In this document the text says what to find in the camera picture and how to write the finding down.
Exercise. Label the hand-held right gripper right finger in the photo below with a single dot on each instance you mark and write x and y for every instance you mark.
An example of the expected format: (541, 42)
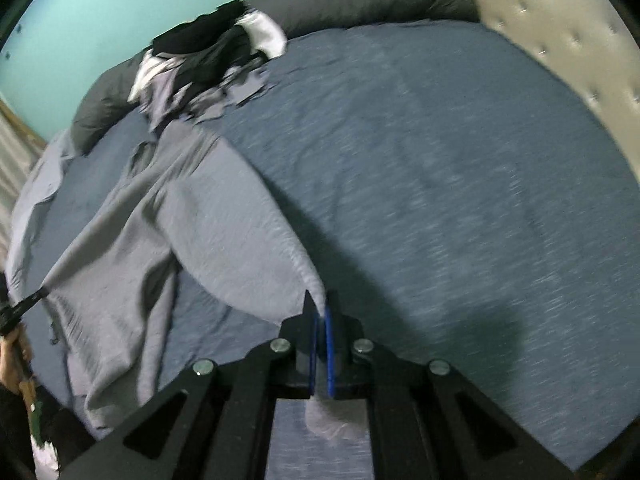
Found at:
(329, 355)

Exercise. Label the beige tufted headboard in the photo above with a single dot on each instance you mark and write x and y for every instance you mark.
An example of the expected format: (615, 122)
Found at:
(565, 40)

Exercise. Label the person's left hand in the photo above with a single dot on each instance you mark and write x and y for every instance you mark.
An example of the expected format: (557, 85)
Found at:
(7, 360)

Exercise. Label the grey fleece garment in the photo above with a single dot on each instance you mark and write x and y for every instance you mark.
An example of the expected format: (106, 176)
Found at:
(175, 235)

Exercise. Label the light blue sheet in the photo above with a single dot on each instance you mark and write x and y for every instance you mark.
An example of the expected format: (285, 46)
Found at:
(30, 200)

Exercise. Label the blue bed sheet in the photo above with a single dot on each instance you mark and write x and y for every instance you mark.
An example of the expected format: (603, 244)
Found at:
(450, 185)

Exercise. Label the person's dark clothing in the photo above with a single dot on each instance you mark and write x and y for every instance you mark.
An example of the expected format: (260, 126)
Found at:
(65, 435)

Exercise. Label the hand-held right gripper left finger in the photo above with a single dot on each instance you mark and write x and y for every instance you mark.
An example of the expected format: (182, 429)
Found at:
(312, 355)

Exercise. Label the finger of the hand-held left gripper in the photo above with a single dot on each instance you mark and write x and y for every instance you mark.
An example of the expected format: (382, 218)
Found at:
(32, 300)

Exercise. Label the pile of black and white clothes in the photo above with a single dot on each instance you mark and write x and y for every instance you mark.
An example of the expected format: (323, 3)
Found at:
(200, 45)

